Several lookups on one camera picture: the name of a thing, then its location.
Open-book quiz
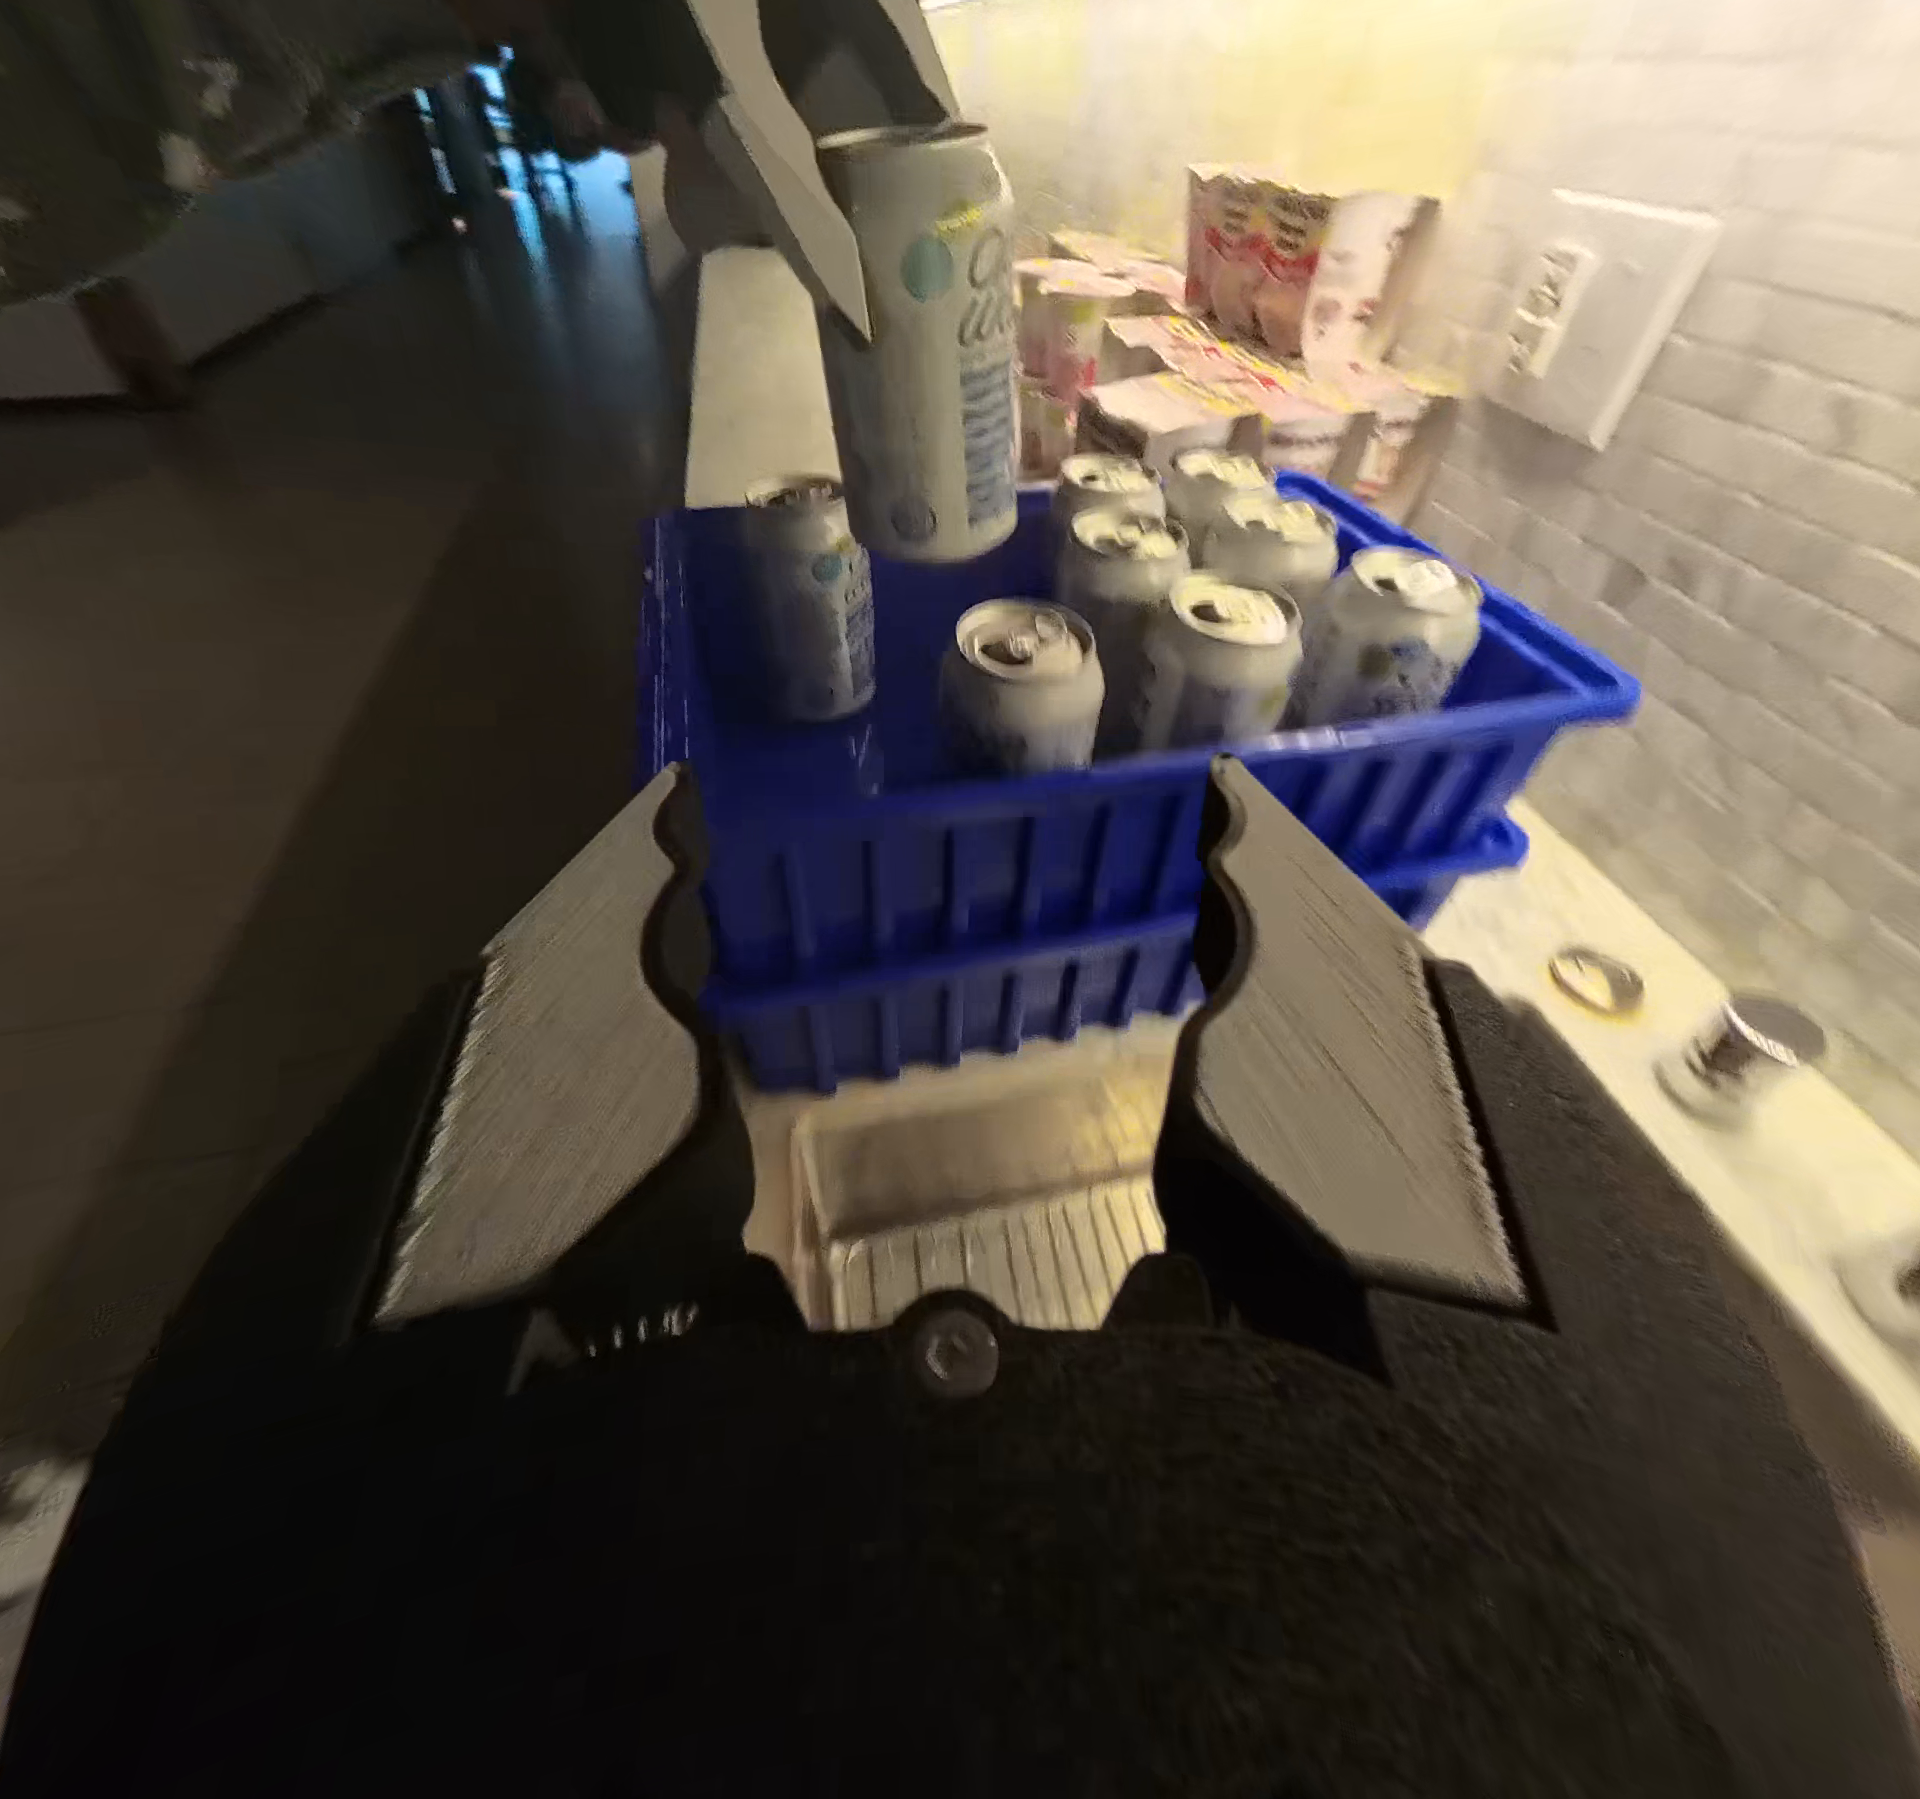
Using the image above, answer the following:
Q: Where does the small metal counter disc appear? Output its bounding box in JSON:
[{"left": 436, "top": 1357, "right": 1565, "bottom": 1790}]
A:
[{"left": 1548, "top": 943, "right": 1649, "bottom": 1017}]

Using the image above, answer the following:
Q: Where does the cluster of white cans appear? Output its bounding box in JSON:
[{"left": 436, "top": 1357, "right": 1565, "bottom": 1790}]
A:
[{"left": 740, "top": 449, "right": 1487, "bottom": 782}]

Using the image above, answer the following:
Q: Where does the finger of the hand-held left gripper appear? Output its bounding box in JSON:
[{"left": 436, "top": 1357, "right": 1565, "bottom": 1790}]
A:
[
  {"left": 817, "top": 0, "right": 962, "bottom": 131},
  {"left": 638, "top": 0, "right": 876, "bottom": 344}
]

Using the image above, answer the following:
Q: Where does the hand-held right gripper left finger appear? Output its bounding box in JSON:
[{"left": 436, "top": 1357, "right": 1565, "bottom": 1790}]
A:
[{"left": 367, "top": 761, "right": 759, "bottom": 1327}]

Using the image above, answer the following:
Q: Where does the white marble desk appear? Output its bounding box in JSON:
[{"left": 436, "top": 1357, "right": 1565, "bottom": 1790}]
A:
[{"left": 682, "top": 238, "right": 1920, "bottom": 1545}]

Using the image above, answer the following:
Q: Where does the person's dark patterned clothing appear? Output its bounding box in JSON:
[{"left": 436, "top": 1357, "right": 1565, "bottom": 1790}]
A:
[{"left": 0, "top": 0, "right": 505, "bottom": 308}]

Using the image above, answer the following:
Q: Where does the white drink can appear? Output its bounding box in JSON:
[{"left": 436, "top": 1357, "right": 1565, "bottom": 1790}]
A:
[{"left": 814, "top": 122, "right": 1026, "bottom": 568}]

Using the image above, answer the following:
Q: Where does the wire sink grid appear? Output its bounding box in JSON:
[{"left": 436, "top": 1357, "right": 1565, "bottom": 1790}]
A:
[{"left": 831, "top": 1199, "right": 1170, "bottom": 1332}]

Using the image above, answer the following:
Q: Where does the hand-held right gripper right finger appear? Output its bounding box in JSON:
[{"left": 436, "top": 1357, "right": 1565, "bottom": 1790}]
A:
[{"left": 1152, "top": 756, "right": 1532, "bottom": 1312}]

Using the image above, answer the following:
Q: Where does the pale furniture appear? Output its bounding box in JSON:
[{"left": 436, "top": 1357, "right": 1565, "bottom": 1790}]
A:
[{"left": 0, "top": 149, "right": 453, "bottom": 409}]

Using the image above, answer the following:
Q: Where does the steel sink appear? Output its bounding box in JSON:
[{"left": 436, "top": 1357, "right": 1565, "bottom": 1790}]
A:
[{"left": 746, "top": 1035, "right": 1190, "bottom": 1332}]

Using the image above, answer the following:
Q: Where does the white wall outlet plate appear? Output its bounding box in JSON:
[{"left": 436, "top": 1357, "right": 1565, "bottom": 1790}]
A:
[{"left": 1481, "top": 188, "right": 1724, "bottom": 452}]

